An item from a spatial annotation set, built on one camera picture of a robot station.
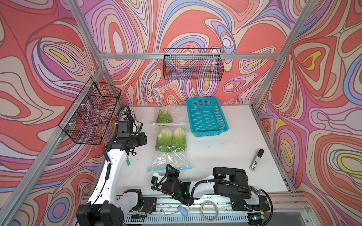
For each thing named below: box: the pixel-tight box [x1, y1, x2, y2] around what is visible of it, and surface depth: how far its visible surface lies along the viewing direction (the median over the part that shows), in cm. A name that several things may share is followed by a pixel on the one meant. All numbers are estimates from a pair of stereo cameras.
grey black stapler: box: [248, 148, 265, 172], surface depth 88 cm
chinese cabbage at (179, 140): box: [172, 127, 187, 153], surface depth 92 cm
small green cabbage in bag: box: [155, 109, 173, 124], surface depth 103 cm
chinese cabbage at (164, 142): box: [155, 128, 173, 153], surface depth 90 cm
